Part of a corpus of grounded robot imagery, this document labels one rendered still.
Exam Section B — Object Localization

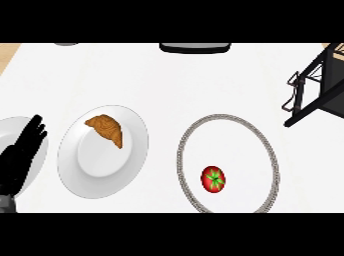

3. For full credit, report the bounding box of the brown croissant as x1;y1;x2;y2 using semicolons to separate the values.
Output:
83;113;126;150

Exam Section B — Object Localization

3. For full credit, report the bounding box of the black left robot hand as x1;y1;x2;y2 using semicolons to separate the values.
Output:
0;114;50;202

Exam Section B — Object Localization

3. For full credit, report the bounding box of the black tiered shelf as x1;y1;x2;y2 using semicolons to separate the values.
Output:
281;42;344;128

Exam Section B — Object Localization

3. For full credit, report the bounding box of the white round plate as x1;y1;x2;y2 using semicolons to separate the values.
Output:
56;104;151;200
0;115;50;198

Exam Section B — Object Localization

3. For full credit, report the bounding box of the red tomato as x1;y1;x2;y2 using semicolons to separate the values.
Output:
200;165;228;194

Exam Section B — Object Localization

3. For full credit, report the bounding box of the white round placemat grey rim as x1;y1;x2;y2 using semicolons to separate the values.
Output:
176;113;282;214

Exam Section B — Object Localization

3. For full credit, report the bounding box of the black and grey appliance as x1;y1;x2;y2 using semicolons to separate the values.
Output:
158;42;233;55

